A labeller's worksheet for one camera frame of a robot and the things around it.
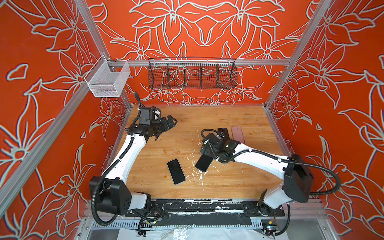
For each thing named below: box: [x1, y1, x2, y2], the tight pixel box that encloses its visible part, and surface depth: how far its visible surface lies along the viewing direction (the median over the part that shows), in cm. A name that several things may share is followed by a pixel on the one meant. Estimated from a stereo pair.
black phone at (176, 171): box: [166, 158, 186, 186], surface depth 85 cm
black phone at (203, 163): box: [195, 154, 214, 173], surface depth 89 cm
